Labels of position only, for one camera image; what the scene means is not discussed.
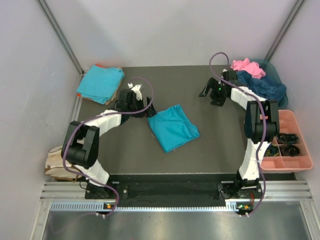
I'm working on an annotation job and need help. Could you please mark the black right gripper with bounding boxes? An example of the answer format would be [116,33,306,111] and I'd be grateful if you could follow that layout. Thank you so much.
[198,78,226,107]

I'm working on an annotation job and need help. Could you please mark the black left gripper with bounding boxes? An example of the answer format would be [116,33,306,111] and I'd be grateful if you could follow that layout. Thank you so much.
[127,97,157,119]

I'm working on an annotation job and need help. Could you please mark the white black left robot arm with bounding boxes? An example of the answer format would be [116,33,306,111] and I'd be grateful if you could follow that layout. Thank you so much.
[61,84,157,199]

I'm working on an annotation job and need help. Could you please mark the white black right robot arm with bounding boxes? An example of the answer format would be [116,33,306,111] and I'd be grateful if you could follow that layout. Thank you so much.
[199,70,280,198]

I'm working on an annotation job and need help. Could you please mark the pink t shirt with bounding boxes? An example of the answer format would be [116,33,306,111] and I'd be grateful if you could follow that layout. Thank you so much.
[230,58,266,79]

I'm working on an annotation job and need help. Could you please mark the navy blue t shirt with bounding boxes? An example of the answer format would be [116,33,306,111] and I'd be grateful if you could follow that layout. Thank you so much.
[236,70,287,102]

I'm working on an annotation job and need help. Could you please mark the teal plastic basket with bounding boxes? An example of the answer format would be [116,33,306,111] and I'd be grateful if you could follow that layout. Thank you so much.
[250,58,288,109]

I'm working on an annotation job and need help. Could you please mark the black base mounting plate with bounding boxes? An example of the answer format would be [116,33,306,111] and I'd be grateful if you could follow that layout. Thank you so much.
[84,173,266,207]

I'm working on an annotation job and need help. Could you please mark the pink compartment tray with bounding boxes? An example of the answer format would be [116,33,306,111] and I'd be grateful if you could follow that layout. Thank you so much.
[261,109,313,173]

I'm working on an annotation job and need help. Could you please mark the beige cloth bag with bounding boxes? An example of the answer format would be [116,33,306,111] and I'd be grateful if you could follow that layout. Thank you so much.
[44,145,82,182]

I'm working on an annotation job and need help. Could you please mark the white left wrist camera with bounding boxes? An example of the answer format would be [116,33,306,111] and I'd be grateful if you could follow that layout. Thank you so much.
[127,82,143,101]

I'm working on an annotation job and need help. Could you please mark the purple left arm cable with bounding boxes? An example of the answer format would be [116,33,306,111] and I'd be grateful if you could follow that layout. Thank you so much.
[61,77,154,218]

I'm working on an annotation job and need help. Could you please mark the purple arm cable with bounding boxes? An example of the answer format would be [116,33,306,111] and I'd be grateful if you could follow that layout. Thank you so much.
[208,52,268,217]
[61,77,154,218]

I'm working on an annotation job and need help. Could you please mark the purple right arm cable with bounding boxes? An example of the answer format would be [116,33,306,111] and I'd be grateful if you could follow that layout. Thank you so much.
[208,52,268,217]

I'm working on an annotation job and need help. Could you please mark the yellow green cable bundle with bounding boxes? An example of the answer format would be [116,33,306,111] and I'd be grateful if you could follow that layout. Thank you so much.
[264,146,280,158]

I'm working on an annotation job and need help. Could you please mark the black cable bundle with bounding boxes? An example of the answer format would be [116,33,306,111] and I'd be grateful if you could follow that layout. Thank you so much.
[279,144,301,157]
[278,132,301,144]

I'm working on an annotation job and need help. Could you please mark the white slotted cable duct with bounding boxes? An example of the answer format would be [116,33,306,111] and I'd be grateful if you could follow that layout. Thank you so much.
[50,201,250,213]

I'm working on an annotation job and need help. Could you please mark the aluminium frame rail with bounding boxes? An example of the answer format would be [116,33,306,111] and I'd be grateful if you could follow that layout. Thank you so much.
[36,0,85,76]

